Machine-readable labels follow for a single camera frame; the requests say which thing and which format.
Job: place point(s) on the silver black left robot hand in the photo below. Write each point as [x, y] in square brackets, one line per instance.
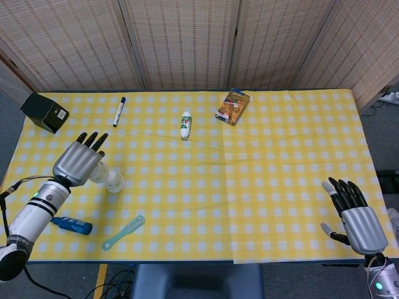
[76, 162]

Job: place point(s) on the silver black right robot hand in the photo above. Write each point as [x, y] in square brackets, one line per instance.
[361, 227]

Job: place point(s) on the clear plastic cup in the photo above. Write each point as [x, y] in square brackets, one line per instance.
[99, 173]

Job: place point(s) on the white floral paper cup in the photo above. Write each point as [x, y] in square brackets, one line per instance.
[116, 182]

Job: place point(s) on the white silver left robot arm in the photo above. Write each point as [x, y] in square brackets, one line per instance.
[34, 215]

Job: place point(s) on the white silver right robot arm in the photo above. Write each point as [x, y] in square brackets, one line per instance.
[383, 277]

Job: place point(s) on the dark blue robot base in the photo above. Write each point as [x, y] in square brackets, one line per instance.
[196, 281]

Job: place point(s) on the grey sneaker shoe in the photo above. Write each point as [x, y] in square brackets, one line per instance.
[394, 224]

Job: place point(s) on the black floor stand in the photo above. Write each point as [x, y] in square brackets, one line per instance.
[389, 182]

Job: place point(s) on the black cardboard box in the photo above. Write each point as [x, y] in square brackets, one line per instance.
[43, 112]

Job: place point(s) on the blue plastic bottle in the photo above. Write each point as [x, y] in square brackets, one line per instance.
[73, 225]

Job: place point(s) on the white blue-capped marker pen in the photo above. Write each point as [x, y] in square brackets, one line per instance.
[119, 112]

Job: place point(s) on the teal plastic brush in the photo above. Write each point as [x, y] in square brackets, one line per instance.
[124, 232]

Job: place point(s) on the white green-label bottle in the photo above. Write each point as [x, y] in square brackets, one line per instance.
[186, 124]

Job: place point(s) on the white power strip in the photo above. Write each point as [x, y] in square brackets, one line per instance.
[391, 97]

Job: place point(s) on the yellow white checked tablecloth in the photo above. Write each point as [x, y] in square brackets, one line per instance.
[218, 193]

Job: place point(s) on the woven folding screen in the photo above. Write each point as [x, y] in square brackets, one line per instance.
[187, 40]

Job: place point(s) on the orange blue card box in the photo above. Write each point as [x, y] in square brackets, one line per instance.
[232, 106]

